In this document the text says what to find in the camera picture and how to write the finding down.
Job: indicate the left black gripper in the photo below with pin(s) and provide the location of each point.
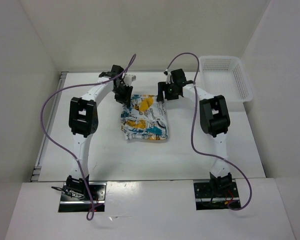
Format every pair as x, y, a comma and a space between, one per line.
125, 99

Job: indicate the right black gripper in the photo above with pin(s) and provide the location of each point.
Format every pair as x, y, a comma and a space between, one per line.
162, 86

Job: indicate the white yellow teal printed shorts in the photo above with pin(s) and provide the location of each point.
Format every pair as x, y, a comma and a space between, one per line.
145, 119

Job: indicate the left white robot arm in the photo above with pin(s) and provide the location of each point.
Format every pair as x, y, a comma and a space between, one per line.
83, 122

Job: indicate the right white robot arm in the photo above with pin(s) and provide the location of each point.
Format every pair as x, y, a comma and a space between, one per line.
214, 121

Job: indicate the white plastic mesh basket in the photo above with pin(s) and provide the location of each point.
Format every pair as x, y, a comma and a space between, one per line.
225, 75

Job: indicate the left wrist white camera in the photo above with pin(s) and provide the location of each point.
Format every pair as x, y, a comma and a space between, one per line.
128, 79

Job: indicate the wrist white camera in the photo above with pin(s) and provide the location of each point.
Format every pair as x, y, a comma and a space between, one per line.
168, 75
128, 79

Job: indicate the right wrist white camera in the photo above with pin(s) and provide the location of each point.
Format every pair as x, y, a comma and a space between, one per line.
168, 75

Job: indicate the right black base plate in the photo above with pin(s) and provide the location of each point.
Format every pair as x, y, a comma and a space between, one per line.
205, 199

